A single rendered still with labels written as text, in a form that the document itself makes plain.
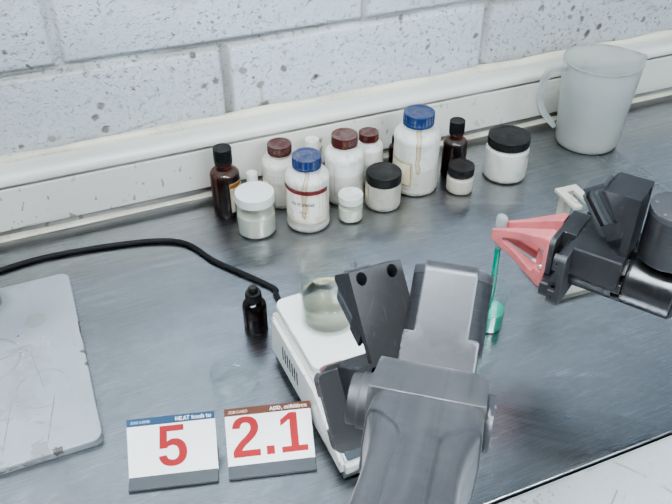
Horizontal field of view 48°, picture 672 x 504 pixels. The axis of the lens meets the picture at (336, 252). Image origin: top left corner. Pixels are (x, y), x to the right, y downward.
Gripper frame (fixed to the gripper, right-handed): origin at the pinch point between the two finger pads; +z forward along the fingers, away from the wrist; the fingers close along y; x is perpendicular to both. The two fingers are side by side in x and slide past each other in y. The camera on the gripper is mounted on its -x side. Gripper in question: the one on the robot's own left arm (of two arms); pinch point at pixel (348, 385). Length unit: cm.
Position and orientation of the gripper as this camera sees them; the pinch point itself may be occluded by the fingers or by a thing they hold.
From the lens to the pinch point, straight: 70.4
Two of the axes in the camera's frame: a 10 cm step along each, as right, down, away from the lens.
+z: -3.1, 0.8, 9.5
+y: -9.2, 2.4, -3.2
